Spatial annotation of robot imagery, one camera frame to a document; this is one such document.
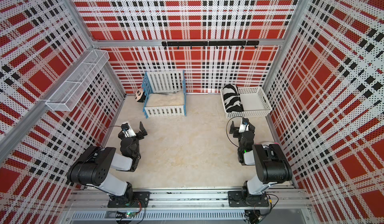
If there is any grey zebra plush pillowcase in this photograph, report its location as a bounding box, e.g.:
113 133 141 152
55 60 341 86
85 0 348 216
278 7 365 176
222 84 244 113

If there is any white plastic basket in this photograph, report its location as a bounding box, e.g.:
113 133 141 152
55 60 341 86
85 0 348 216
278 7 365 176
220 87 272 119

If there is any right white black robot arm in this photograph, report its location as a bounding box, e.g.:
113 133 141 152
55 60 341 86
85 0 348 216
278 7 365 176
228 118 293 207

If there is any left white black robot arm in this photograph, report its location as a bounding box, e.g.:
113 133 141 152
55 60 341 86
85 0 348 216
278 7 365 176
67 122 148 204

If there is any panda plush toy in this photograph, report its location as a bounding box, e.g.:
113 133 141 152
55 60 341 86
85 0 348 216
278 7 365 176
135 88 146 103

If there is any blue white toy crib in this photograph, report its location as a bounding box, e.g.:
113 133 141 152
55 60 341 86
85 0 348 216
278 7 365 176
142 70 187 118

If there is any green circuit board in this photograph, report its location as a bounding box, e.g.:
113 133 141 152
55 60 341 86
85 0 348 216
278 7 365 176
116 212 138 220

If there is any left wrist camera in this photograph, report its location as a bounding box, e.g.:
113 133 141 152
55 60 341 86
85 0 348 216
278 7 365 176
121 122 136 138

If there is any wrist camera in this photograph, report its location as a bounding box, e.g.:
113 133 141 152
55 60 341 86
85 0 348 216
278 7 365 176
239 118 250 133
121 122 136 138

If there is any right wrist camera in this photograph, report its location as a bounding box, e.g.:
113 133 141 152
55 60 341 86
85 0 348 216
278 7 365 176
239 118 250 133

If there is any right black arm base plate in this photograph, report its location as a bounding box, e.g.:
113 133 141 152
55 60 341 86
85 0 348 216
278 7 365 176
228 191 270 208

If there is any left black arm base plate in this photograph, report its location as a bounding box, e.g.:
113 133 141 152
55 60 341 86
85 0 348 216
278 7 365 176
108 192 151 208

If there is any white wire mesh shelf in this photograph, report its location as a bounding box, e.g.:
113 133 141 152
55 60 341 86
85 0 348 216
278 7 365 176
46 49 109 112

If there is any aluminium mounting rail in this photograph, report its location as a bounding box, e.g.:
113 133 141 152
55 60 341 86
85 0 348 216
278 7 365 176
59 185 316 224

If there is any black hook rail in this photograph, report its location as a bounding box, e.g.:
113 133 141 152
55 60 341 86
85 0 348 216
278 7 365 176
162 40 260 48

